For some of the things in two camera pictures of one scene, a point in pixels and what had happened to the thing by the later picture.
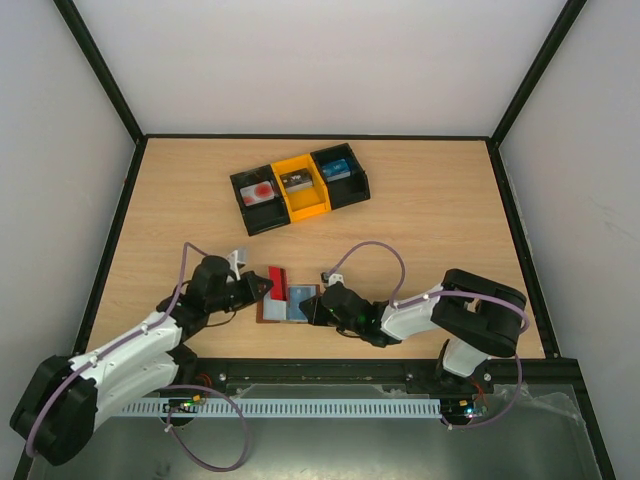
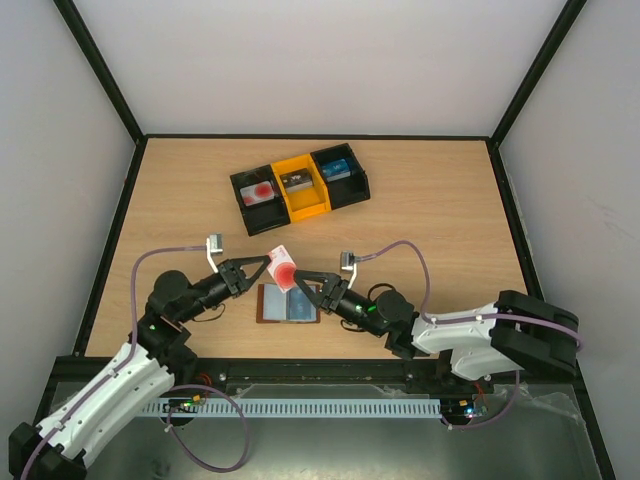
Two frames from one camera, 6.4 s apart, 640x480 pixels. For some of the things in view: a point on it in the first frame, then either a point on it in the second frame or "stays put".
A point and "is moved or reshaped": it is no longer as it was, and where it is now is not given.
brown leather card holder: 282,303 stays put
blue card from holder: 296,295 stays put
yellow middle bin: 302,187 stays put
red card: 279,277 is moved or reshaped
